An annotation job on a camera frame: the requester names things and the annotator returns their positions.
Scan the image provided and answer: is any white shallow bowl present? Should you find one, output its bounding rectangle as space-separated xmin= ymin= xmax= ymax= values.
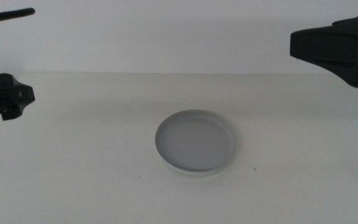
xmin=158 ymin=154 xmax=235 ymax=176

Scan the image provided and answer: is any grey shallow bowl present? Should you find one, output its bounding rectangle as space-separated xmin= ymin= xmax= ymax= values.
xmin=154 ymin=109 xmax=238 ymax=173

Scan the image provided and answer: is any thick black cable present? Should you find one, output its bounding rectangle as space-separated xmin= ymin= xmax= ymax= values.
xmin=0 ymin=7 xmax=36 ymax=26

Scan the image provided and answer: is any pale green shallow bowl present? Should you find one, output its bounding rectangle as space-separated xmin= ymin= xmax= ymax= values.
xmin=172 ymin=171 xmax=219 ymax=178

